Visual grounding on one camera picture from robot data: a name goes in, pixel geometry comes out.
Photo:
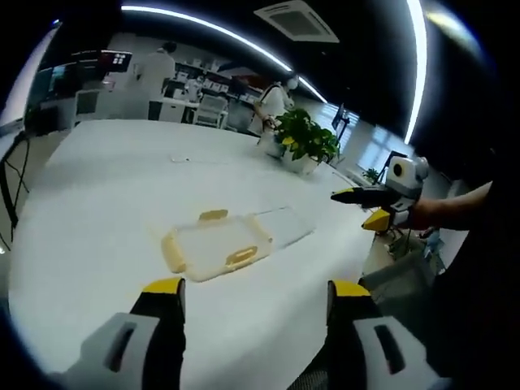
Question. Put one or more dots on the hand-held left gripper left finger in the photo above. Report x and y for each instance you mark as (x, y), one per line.
(122, 337)

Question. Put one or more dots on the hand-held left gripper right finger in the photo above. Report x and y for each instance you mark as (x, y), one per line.
(367, 337)

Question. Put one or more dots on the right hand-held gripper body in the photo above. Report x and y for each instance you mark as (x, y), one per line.
(404, 178)

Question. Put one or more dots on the clear lid with yellow buckles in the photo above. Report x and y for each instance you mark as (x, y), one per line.
(211, 245)

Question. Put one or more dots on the small green plant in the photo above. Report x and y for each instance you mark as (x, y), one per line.
(371, 175)

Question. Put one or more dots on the grey office chair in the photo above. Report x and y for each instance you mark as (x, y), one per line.
(400, 280)

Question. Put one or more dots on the green potted plant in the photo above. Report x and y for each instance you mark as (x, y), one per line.
(304, 140)

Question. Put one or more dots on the black monitor on stand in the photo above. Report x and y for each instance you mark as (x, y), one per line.
(340, 118)

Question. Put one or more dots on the clear plastic container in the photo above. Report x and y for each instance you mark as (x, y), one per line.
(284, 227)

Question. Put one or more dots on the curved ceiling light strip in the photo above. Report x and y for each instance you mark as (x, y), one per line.
(227, 34)
(418, 69)

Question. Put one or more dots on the white mesh office chair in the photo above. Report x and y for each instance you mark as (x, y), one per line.
(211, 109)

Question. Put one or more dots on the small white object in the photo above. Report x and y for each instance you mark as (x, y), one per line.
(180, 159)

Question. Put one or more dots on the ceiling air conditioner vent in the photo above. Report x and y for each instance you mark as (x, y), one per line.
(296, 18)

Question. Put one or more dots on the wall screen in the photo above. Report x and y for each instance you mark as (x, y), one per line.
(117, 60)

